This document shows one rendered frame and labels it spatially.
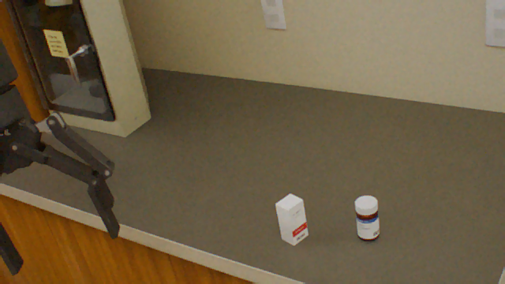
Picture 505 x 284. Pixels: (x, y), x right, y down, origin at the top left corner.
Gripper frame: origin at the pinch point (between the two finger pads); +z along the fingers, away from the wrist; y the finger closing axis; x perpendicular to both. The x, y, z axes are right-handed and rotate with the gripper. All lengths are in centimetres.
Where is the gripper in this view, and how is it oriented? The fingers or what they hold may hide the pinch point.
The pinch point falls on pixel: (62, 244)
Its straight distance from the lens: 77.8
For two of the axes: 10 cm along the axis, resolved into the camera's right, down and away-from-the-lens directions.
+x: 1.1, 3.4, -9.4
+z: 3.4, 8.7, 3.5
